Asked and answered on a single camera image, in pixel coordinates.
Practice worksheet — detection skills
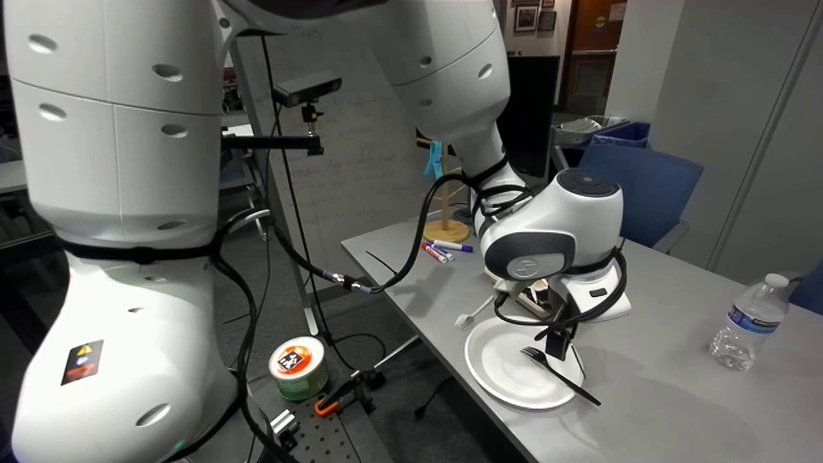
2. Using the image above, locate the orange and black clamp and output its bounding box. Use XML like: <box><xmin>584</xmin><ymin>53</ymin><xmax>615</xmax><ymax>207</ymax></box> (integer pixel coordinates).
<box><xmin>311</xmin><ymin>368</ymin><xmax>384</xmax><ymax>419</ymax></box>

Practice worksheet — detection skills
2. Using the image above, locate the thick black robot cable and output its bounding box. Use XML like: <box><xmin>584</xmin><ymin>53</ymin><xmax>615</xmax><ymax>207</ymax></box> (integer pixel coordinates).
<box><xmin>204</xmin><ymin>169</ymin><xmax>484</xmax><ymax>463</ymax></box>

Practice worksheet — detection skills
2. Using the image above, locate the wooden mug tree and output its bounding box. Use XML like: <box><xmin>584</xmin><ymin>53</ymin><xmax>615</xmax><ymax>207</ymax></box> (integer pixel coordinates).
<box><xmin>422</xmin><ymin>174</ymin><xmax>476</xmax><ymax>246</ymax></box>

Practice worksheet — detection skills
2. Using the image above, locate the small silver metal block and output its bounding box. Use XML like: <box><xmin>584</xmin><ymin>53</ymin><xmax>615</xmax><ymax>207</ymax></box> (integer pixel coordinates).
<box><xmin>267</xmin><ymin>405</ymin><xmax>300</xmax><ymax>437</ymax></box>

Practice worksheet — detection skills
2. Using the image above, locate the blue bin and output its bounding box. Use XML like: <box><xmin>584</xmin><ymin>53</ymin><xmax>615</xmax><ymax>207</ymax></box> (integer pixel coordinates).
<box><xmin>590</xmin><ymin>120</ymin><xmax>654</xmax><ymax>149</ymax></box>

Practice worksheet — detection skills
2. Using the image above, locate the blue office chair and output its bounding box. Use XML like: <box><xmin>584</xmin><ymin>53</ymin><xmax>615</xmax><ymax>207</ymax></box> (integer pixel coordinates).
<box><xmin>788</xmin><ymin>256</ymin><xmax>823</xmax><ymax>315</ymax></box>
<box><xmin>573</xmin><ymin>139</ymin><xmax>707</xmax><ymax>252</ymax></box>

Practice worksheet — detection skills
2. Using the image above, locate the clear plastic water bottle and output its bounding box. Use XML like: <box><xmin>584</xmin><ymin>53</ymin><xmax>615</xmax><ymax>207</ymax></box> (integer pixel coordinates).
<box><xmin>707</xmin><ymin>269</ymin><xmax>793</xmax><ymax>374</ymax></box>

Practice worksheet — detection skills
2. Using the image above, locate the black camera on stand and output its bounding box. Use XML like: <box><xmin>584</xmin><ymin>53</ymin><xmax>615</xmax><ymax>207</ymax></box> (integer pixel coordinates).
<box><xmin>273</xmin><ymin>71</ymin><xmax>345</xmax><ymax>109</ymax></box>

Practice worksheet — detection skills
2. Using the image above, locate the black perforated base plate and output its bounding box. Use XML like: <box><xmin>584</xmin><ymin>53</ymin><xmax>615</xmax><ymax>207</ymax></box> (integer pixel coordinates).
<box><xmin>246</xmin><ymin>374</ymin><xmax>395</xmax><ymax>463</ymax></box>

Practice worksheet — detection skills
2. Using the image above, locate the blue item on mug tree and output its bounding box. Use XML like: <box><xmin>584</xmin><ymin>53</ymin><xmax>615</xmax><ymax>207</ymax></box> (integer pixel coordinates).
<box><xmin>422</xmin><ymin>139</ymin><xmax>447</xmax><ymax>183</ymax></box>

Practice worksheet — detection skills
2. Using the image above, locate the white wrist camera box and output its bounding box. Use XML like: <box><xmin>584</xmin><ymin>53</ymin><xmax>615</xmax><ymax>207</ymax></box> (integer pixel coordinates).
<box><xmin>561</xmin><ymin>265</ymin><xmax>635</xmax><ymax>327</ymax></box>

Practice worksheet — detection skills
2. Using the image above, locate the white foam plate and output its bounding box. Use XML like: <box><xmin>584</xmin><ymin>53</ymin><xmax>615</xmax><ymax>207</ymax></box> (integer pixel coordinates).
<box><xmin>464</xmin><ymin>315</ymin><xmax>590</xmax><ymax>412</ymax></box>

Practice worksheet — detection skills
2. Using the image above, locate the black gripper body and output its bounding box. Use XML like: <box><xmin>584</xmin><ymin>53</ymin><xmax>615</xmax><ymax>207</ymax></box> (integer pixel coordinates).
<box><xmin>532</xmin><ymin>287</ymin><xmax>586</xmax><ymax>341</ymax></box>

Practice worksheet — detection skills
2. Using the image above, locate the brown wooden door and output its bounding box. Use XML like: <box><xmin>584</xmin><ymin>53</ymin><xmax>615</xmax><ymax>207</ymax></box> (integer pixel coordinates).
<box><xmin>570</xmin><ymin>0</ymin><xmax>631</xmax><ymax>53</ymax></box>

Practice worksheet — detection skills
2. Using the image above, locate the black plastic fork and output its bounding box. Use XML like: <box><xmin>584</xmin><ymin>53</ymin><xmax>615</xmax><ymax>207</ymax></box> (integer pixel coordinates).
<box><xmin>520</xmin><ymin>343</ymin><xmax>604</xmax><ymax>408</ymax></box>

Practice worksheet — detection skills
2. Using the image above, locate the red marker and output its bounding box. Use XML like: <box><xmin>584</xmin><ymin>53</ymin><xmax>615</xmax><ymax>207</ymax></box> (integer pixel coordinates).
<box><xmin>420</xmin><ymin>242</ymin><xmax>452</xmax><ymax>265</ymax></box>

